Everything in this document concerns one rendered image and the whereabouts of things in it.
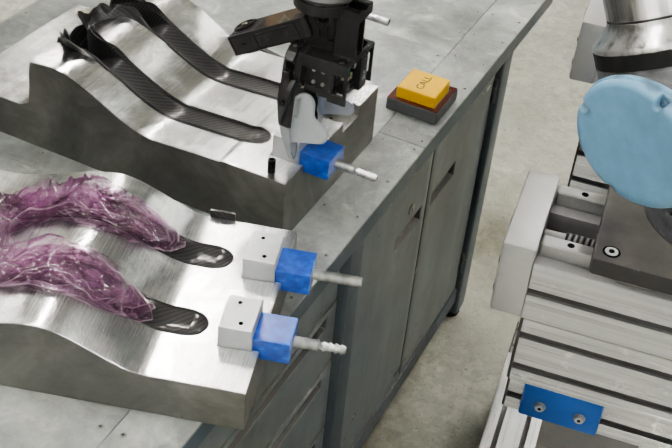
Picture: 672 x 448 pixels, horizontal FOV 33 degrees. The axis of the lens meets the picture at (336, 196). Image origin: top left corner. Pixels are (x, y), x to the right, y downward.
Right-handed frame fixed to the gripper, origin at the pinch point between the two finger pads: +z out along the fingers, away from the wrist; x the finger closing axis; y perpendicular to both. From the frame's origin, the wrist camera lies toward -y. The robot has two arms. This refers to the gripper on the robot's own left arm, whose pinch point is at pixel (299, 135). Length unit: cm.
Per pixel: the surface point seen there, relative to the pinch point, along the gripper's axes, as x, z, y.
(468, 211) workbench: 73, 60, 3
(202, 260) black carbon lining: -19.6, 6.2, -1.4
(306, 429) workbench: 3, 56, 3
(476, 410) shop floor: 53, 91, 17
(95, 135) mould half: -6.9, 5.6, -25.5
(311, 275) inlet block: -17.1, 4.6, 11.1
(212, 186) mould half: -6.9, 6.6, -8.0
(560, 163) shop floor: 145, 91, 5
